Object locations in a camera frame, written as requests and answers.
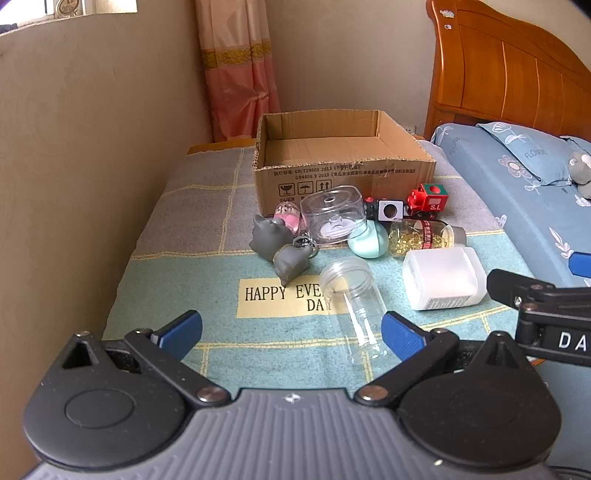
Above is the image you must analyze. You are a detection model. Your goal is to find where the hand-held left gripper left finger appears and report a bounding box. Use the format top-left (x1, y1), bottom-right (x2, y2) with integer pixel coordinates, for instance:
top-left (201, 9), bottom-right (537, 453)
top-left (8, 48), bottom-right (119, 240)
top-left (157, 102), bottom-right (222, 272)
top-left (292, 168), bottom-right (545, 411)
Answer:
top-left (60, 310), bottom-right (232, 409)

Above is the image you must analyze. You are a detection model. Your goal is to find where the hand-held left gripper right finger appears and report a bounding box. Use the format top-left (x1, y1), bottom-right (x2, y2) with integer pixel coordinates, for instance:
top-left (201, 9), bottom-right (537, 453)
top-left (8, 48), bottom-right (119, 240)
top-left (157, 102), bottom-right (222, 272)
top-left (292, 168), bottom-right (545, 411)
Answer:
top-left (353, 310), bottom-right (532, 409)

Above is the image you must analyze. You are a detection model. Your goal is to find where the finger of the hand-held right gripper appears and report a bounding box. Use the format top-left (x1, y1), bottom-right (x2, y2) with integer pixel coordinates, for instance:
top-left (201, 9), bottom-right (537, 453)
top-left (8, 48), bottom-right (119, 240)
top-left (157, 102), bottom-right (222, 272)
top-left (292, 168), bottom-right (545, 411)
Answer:
top-left (569, 251), bottom-right (591, 278)
top-left (487, 269), bottom-right (559, 309)

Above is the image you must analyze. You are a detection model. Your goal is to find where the white plastic bottle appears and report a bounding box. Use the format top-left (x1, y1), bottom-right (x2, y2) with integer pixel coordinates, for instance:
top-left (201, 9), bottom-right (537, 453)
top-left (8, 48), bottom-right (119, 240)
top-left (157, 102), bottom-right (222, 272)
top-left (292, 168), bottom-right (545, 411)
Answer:
top-left (402, 246), bottom-right (488, 311)

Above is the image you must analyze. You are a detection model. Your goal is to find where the clear plastic jar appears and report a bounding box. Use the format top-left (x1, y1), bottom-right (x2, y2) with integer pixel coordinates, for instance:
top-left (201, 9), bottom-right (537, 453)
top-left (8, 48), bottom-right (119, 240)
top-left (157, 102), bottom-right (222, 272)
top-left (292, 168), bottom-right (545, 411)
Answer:
top-left (320, 258), bottom-right (392, 360)

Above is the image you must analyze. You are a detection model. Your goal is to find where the clear bottle of yellow capsules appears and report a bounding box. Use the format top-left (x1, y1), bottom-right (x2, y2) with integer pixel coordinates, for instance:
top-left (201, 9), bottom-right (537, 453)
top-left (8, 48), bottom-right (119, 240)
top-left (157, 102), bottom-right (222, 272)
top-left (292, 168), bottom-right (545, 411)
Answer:
top-left (388, 219), bottom-right (467, 259)

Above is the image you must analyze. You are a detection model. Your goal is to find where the brown cardboard box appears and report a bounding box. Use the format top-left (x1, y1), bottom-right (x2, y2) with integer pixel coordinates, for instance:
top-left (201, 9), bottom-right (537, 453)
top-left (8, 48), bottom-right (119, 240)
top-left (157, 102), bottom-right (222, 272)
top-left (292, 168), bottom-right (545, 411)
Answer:
top-left (252, 109), bottom-right (437, 217)

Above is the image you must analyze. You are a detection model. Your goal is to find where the blue flowered bed sheet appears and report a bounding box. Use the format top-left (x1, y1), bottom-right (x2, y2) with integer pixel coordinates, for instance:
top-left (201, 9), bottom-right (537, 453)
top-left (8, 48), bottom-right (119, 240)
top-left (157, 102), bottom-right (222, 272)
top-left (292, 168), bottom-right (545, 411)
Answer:
top-left (430, 122), bottom-right (591, 289)

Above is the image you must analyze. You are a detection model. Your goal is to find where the grey plush toy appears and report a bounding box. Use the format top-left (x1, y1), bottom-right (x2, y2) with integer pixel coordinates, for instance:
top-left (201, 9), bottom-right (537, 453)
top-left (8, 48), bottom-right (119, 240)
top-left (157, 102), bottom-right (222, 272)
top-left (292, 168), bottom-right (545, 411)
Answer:
top-left (568, 150), bottom-right (591, 199)

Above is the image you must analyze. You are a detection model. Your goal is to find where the checked printed blanket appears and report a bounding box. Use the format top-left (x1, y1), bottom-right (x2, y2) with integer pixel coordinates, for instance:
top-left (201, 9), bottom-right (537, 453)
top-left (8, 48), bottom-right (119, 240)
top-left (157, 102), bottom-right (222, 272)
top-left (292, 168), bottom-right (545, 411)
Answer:
top-left (102, 140), bottom-right (539, 402)

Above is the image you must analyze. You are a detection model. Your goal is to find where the mint egg-shaped case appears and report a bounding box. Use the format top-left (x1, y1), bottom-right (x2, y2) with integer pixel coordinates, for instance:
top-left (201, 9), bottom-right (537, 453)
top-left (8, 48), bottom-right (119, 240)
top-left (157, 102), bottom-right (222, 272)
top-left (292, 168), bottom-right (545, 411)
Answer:
top-left (347, 220), bottom-right (389, 258)

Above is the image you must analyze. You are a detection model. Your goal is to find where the red toy train engine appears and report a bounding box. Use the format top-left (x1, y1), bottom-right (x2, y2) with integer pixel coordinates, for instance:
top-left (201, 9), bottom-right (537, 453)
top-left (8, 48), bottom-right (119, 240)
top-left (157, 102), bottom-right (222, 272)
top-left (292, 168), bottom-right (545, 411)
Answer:
top-left (407, 183), bottom-right (450, 219)

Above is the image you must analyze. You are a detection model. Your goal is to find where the blue flowered pillow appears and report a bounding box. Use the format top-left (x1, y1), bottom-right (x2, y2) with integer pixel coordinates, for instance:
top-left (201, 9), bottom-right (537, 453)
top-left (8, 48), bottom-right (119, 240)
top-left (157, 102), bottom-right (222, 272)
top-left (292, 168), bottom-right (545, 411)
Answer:
top-left (475, 121), bottom-right (591, 188)

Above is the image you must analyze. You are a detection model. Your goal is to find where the grey cat figurine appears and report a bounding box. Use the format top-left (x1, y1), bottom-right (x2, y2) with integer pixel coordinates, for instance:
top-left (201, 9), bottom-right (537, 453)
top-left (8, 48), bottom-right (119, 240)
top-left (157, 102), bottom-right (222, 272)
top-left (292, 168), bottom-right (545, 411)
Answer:
top-left (249, 213), bottom-right (317, 287)

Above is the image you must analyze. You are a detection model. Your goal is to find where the black white cube toy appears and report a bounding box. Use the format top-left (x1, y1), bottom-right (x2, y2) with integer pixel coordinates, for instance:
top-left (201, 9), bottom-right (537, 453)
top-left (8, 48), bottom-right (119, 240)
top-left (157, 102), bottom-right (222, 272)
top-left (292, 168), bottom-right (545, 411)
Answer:
top-left (364, 196), bottom-right (410, 221)

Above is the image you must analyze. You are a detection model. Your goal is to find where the clear round plastic case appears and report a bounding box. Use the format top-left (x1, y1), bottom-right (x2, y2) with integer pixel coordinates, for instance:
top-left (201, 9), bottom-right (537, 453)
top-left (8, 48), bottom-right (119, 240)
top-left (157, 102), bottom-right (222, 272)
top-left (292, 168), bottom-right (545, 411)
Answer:
top-left (300, 185), bottom-right (368, 245)

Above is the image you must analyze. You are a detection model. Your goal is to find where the wooden bed headboard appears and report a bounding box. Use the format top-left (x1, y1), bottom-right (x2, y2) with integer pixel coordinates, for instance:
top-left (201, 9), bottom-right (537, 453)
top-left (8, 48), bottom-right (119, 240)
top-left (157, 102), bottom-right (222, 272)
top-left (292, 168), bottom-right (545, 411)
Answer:
top-left (425, 0), bottom-right (591, 139)

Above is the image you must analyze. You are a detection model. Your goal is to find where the pink curtain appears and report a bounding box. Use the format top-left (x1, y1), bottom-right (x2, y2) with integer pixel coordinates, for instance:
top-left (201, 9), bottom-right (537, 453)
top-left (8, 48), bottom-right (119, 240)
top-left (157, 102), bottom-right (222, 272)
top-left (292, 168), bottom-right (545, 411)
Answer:
top-left (194, 0), bottom-right (282, 144)

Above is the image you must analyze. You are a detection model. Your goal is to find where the metal key ring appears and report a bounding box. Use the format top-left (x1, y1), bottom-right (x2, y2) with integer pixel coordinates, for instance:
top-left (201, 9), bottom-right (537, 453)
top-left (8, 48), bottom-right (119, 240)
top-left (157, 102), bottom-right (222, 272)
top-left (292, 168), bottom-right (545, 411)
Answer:
top-left (291, 233), bottom-right (320, 259)

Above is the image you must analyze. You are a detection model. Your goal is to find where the pink keychain toy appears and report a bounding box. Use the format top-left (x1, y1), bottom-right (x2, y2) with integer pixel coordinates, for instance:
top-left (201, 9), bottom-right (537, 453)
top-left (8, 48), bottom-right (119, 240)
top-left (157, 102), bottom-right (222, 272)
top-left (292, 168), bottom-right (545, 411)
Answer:
top-left (274, 200), bottom-right (304, 236)

